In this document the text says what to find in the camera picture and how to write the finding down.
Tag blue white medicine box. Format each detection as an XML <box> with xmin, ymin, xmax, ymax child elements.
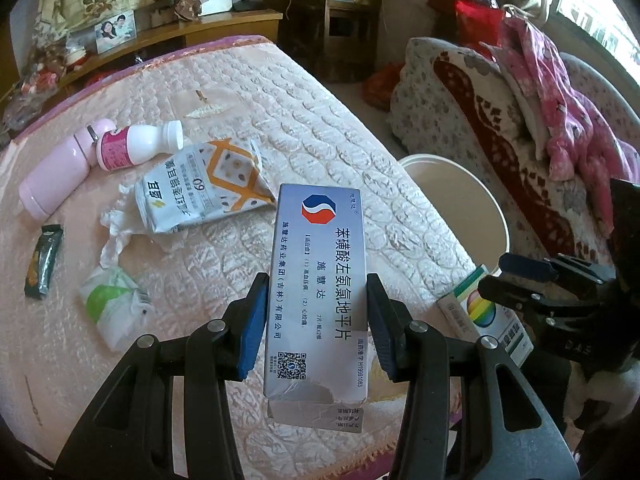
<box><xmin>264</xmin><ymin>183</ymin><xmax>369</xmax><ymax>434</ymax></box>

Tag floral covered sofa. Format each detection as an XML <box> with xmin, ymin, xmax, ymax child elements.
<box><xmin>390</xmin><ymin>37</ymin><xmax>611</xmax><ymax>264</ymax></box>

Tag white tissue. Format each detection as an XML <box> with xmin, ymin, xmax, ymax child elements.
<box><xmin>99</xmin><ymin>183</ymin><xmax>186</xmax><ymax>269</ymax></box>

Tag rainbow logo medicine box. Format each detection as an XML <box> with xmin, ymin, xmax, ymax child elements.
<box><xmin>436</xmin><ymin>264</ymin><xmax>534</xmax><ymax>367</ymax></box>

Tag wooden tv cabinet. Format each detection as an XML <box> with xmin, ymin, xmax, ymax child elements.
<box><xmin>51</xmin><ymin>9</ymin><xmax>283</xmax><ymax>104</ymax></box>

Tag pink quilted table cover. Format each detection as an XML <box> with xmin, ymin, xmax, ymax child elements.
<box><xmin>1</xmin><ymin>39</ymin><xmax>473</xmax><ymax>479</ymax></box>

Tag white orange snack bag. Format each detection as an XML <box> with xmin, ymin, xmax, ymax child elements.
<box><xmin>134</xmin><ymin>138</ymin><xmax>276</xmax><ymax>234</ymax></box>

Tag white green tissue pack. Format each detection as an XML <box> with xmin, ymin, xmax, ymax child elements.
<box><xmin>79</xmin><ymin>266</ymin><xmax>156</xmax><ymax>352</ymax></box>

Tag pink thermos bottle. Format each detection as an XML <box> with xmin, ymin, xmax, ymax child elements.
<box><xmin>18</xmin><ymin>118</ymin><xmax>116</xmax><ymax>223</ymax></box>

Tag pink pajama clothes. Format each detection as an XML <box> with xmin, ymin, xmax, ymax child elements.
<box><xmin>494</xmin><ymin>15</ymin><xmax>639</xmax><ymax>236</ymax></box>

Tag dark green snack wrapper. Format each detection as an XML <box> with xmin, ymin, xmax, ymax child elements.
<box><xmin>24</xmin><ymin>224</ymin><xmax>64</xmax><ymax>300</ymax></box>

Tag wooden shelf rack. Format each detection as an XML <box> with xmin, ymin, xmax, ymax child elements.
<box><xmin>282</xmin><ymin>0</ymin><xmax>382</xmax><ymax>82</ymax></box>

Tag framed couple photo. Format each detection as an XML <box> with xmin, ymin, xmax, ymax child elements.
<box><xmin>94</xmin><ymin>11</ymin><xmax>137</xmax><ymax>54</ymax></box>

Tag red gift bag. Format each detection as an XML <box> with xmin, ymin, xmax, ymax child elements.
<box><xmin>454</xmin><ymin>0</ymin><xmax>504</xmax><ymax>61</ymax></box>

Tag white pink yogurt bottle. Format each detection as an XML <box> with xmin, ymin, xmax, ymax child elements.
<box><xmin>96</xmin><ymin>120</ymin><xmax>184</xmax><ymax>171</ymax></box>

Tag gloved right hand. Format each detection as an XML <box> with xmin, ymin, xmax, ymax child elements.
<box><xmin>563</xmin><ymin>358</ymin><xmax>639</xmax><ymax>431</ymax></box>

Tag cream plastic trash bucket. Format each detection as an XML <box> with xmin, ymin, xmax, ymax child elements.
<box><xmin>399</xmin><ymin>154</ymin><xmax>511</xmax><ymax>273</ymax></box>

